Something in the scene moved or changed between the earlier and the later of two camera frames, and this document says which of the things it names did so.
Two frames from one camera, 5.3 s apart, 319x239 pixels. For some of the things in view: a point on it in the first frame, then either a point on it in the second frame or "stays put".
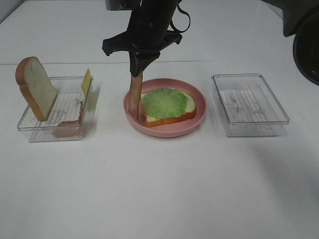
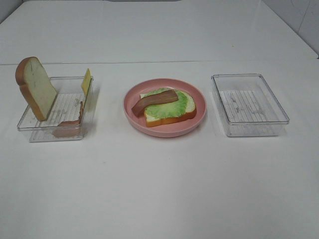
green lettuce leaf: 164,103 stays put
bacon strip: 135,105 -> 158,98
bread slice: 189,113 stays put
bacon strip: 69,129 stays put
